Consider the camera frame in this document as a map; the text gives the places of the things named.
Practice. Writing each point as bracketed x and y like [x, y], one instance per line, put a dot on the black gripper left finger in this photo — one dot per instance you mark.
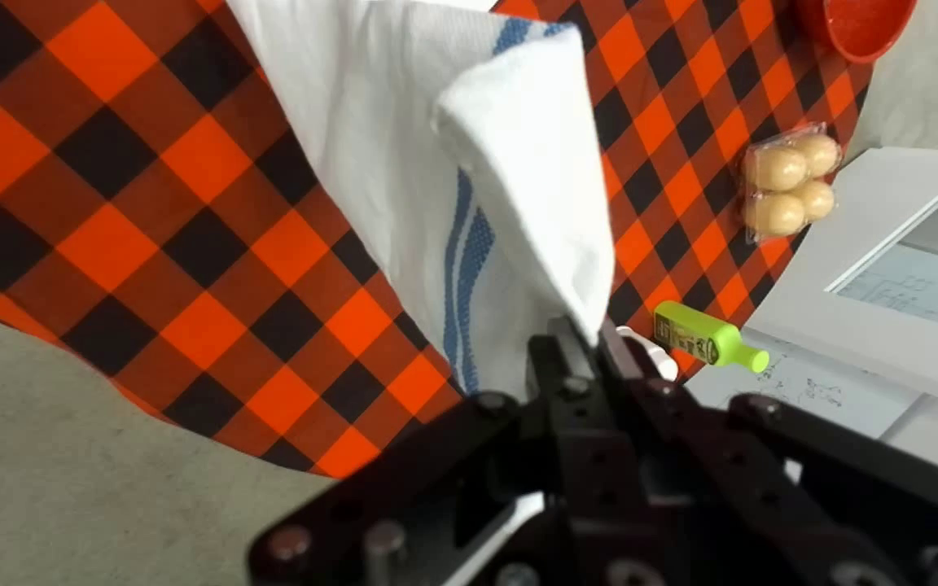
[577, 416]

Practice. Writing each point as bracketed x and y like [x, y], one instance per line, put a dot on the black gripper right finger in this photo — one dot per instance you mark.
[670, 447]

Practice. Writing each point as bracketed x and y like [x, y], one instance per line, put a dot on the white towel with blue stripes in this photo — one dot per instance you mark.
[461, 147]

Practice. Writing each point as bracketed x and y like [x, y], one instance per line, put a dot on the green bottle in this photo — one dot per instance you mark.
[705, 336]

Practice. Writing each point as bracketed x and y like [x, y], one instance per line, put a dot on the small whiteboard on floor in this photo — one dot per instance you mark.
[840, 395]

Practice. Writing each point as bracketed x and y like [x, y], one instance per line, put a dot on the white door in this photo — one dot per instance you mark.
[864, 280]

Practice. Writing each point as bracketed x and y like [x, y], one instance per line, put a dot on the red bowl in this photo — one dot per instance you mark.
[858, 31]

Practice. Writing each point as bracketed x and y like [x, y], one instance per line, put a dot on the orange black checkered tablecloth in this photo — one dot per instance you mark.
[162, 222]

